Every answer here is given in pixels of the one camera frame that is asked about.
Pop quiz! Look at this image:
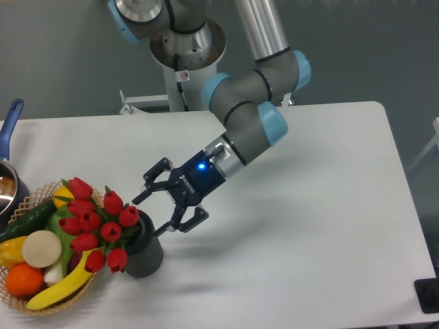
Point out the black device at table edge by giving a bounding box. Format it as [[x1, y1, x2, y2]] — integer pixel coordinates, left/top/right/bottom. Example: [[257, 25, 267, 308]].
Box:
[[414, 278, 438, 314]]

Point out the yellow bell pepper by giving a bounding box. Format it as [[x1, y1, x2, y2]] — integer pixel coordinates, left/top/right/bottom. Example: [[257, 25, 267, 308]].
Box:
[[0, 236, 27, 268]]

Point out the orange fruit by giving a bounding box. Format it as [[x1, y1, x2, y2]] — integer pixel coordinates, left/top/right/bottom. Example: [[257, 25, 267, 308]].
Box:
[[5, 263, 44, 297]]

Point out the green cucumber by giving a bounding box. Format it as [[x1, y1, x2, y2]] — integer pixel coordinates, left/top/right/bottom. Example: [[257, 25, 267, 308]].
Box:
[[1, 199, 57, 243]]

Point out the green bok choy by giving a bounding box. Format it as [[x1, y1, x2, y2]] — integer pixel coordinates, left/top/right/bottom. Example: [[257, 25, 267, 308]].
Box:
[[44, 205, 75, 286]]

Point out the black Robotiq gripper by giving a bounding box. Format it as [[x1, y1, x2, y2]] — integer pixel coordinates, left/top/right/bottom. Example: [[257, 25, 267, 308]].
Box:
[[132, 151, 228, 237]]

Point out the dark grey ribbed vase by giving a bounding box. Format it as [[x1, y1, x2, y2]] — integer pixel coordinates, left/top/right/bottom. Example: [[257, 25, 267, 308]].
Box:
[[124, 210, 163, 278]]

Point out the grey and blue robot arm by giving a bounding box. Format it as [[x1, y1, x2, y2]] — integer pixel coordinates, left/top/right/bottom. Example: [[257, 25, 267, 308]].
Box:
[[107, 1, 311, 235]]

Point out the blue handled saucepan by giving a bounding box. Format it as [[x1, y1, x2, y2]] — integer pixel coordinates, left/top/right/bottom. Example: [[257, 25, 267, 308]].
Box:
[[1, 99, 29, 232]]

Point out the yellow banana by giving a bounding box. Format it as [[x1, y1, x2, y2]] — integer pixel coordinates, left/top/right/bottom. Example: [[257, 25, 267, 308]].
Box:
[[26, 249, 97, 311]]

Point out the yellow lemon squash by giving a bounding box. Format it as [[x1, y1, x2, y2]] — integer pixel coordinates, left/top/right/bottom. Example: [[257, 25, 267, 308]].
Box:
[[53, 186, 74, 209]]

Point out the beige round radish slice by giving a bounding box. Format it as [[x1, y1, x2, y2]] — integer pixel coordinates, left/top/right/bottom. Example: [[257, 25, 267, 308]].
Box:
[[22, 230, 61, 268]]

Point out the woven wicker basket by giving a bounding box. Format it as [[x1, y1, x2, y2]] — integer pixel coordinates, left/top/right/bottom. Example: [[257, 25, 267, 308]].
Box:
[[1, 181, 98, 316]]

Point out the white furniture frame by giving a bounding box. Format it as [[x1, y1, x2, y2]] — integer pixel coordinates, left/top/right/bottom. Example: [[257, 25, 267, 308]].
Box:
[[407, 117, 438, 177]]

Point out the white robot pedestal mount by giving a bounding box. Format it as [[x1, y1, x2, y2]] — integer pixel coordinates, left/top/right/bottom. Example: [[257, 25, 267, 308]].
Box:
[[120, 19, 226, 114]]

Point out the red tulip bouquet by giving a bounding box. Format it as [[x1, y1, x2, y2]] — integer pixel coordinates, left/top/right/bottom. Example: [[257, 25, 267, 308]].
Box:
[[59, 177, 139, 273]]

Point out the dark red vegetable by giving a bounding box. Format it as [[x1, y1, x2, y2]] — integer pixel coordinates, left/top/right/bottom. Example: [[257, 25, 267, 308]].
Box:
[[69, 252, 82, 273]]

